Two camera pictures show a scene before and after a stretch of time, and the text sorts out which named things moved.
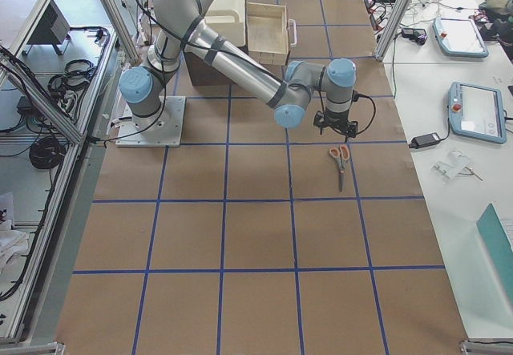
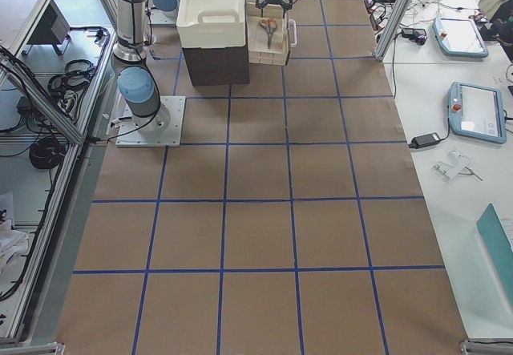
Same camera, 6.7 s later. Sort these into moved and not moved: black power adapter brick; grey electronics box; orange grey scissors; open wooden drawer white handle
Moved: orange grey scissors
Not moved: black power adapter brick; open wooden drawer white handle; grey electronics box
